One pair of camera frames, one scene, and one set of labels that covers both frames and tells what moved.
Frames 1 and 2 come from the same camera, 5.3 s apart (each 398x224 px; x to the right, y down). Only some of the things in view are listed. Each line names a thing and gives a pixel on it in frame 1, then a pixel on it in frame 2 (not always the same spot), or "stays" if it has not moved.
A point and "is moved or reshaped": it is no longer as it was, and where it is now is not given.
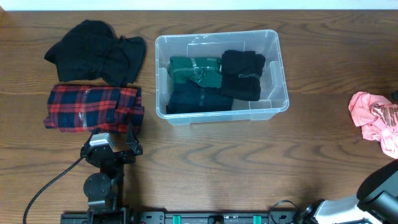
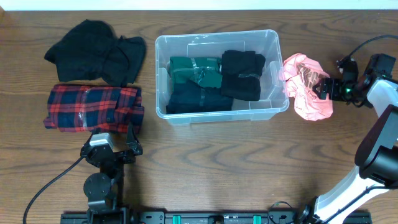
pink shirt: [378, 117] is moved or reshaped
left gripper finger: [96, 130] stays
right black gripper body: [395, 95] → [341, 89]
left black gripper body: [117, 155] stays
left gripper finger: [131, 139] stays
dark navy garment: [190, 96] stays
